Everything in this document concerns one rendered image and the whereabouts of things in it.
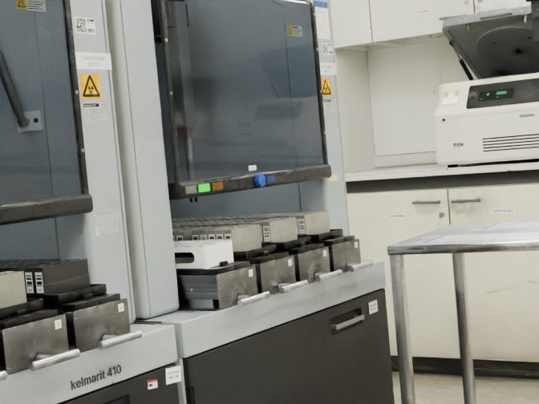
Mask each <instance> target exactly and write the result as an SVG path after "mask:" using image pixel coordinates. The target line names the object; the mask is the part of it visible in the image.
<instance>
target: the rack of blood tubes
mask: <svg viewBox="0 0 539 404"><path fill-rule="evenodd" d="M173 245H174V252H175V253H187V252H190V253H192V254H193V255H194V257H175V262H176V269H209V268H211V267H214V266H218V265H220V262H221V261H228V263H230V262H234V261H233V244H232V240H180V241H173Z"/></svg>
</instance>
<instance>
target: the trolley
mask: <svg viewBox="0 0 539 404"><path fill-rule="evenodd" d="M521 251H539V220H516V221H498V222H480V223H462V224H450V225H447V226H445V227H442V228H438V229H436V230H433V231H430V232H426V233H424V234H422V235H419V236H415V237H412V238H410V239H407V240H403V241H401V242H399V243H396V244H392V245H389V246H387V255H389V257H390V267H391V286H392V296H393V306H394V315H395V334H396V344H397V354H398V363H399V382H400V392H401V402H402V404H415V385H414V375H413V365H412V355H411V337H410V327H409V316H408V307H407V288H406V278H405V268H404V259H403V255H415V254H441V253H452V259H453V268H454V279H455V289H456V308H457V319H458V329H459V339H460V359H461V369H462V379H463V389H464V404H476V390H475V379H474V369H473V359H472V339H471V329H470V319H469V308H468V289H467V278H466V268H465V258H464V254H465V253H494V252H521Z"/></svg>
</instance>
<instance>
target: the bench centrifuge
mask: <svg viewBox="0 0 539 404"><path fill-rule="evenodd" d="M442 31H443V33H444V35H445V36H446V37H447V39H448V40H449V45H451V46H452V48H453V49H454V51H455V52H456V55H457V57H458V58H459V62H460V65H461V66H462V68H463V69H464V72H465V74H466V75H467V76H468V79H469V81H466V82H459V83H446V84H441V85H439V101H438V104H437V107H436V110H435V113H434V115H433V119H434V120H433V121H434V132H435V142H436V161H437V163H438V165H447V166H448V168H457V167H458V164H472V163H484V162H496V161H508V160H531V159H539V42H534V41H533V23H532V12H531V5H530V6H521V7H515V8H510V9H505V10H496V11H491V12H486V13H480V14H471V15H466V16H461V17H456V18H448V19H446V20H445V21H444V23H443V26H442ZM458 53H459V54H458ZM460 56H461V57H460ZM465 63H466V64H467V65H468V67H469V68H470V69H471V71H472V72H473V74H474V75H475V76H476V77H477V78H478V79H473V77H472V75H471V73H470V71H469V69H468V68H467V66H466V64H465Z"/></svg>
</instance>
